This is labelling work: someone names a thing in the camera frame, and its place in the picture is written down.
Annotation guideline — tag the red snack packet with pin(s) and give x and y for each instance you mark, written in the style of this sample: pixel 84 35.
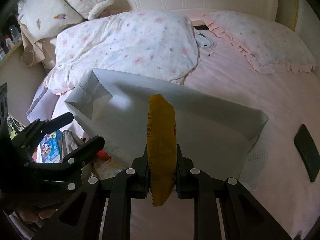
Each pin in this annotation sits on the red snack packet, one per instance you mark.
pixel 102 155

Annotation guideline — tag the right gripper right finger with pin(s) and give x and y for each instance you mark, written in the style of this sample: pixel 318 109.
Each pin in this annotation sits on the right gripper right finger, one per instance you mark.
pixel 223 209

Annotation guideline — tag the lavender folded blanket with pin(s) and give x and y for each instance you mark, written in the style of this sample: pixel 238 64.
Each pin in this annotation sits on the lavender folded blanket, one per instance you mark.
pixel 43 104

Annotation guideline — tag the ice cream print pillow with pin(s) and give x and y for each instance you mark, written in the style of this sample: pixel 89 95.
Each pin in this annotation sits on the ice cream print pillow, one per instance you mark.
pixel 47 18

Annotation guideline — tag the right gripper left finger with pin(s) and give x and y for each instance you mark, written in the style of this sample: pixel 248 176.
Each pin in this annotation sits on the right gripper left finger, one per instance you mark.
pixel 100 210

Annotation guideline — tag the pink ruffled floral pillow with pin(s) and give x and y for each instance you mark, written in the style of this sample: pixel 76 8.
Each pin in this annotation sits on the pink ruffled floral pillow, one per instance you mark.
pixel 268 46

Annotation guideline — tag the plaid grey cap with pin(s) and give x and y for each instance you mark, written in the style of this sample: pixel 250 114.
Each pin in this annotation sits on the plaid grey cap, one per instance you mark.
pixel 69 143

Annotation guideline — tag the blue bandage carton box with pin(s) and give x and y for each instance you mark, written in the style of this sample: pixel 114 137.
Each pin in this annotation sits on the blue bandage carton box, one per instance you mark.
pixel 50 147

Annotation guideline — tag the yellow clear zip bag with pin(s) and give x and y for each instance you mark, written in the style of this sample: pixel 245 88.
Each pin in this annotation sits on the yellow clear zip bag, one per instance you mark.
pixel 107 169

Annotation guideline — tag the person's left hand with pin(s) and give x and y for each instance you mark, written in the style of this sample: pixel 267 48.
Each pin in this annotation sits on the person's left hand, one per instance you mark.
pixel 33 217

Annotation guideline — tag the floral white duvet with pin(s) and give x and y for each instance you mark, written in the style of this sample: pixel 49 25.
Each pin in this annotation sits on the floral white duvet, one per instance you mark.
pixel 152 43

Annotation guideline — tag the black phone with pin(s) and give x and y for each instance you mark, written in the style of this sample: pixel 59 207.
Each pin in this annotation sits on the black phone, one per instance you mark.
pixel 307 149

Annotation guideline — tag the beige handbag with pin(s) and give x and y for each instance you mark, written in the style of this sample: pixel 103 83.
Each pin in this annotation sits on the beige handbag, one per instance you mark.
pixel 37 51

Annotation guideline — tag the orange snack packet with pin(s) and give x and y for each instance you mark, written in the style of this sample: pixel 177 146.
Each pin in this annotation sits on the orange snack packet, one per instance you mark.
pixel 161 148

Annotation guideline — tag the white power bank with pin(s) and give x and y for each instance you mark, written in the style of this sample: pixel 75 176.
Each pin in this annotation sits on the white power bank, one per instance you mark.
pixel 204 42

